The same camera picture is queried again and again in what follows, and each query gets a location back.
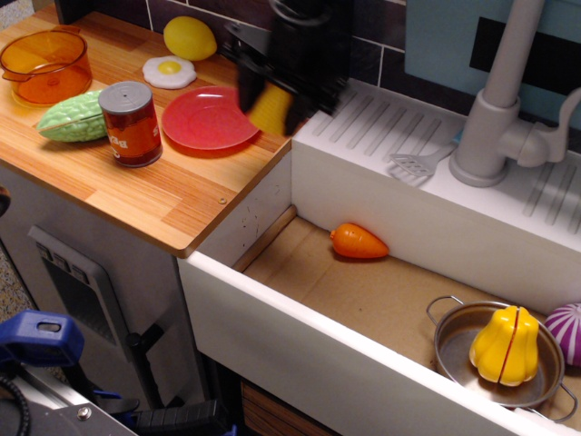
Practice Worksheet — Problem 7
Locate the purple white toy onion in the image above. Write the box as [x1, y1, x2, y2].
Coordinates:
[545, 303, 580, 367]

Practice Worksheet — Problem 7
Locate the grey toy spatula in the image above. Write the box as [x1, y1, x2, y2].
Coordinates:
[388, 144, 456, 187]

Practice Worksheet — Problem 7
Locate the red plastic plate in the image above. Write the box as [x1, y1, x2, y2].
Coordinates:
[162, 85, 259, 151]

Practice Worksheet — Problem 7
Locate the orange toy carrot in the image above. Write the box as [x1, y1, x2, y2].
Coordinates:
[330, 223, 389, 259]

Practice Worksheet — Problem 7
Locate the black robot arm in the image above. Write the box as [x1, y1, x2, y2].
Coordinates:
[222, 1, 353, 136]

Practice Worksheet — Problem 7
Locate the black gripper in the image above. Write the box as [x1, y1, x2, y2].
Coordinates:
[222, 21, 350, 135]

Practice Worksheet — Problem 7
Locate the green toy bitter gourd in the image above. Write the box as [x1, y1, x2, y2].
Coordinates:
[36, 90, 107, 143]

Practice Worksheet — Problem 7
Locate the yellow toy bell pepper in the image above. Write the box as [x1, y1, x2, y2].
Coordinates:
[468, 305, 539, 387]

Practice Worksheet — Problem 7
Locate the orange transparent plastic pot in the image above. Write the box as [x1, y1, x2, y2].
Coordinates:
[1, 25, 93, 106]

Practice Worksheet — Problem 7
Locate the white toy fried egg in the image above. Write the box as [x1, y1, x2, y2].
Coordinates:
[142, 55, 197, 90]

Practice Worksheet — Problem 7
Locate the red toy soup can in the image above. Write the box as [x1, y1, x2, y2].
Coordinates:
[98, 81, 162, 168]

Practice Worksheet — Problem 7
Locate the grey toy faucet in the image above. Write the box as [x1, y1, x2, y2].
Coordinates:
[449, 1, 580, 187]

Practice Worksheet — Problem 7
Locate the yellow toy corn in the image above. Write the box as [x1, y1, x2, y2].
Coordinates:
[248, 83, 293, 135]

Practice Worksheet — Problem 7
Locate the black cable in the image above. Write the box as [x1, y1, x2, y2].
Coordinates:
[0, 374, 35, 436]

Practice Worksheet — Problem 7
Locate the grey toy oven door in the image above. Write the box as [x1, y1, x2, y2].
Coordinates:
[28, 225, 164, 409]

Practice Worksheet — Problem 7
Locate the blue clamp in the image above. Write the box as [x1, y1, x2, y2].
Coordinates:
[1, 310, 84, 368]

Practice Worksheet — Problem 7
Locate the yellow toy lemon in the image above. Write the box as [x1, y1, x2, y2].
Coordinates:
[162, 16, 218, 61]

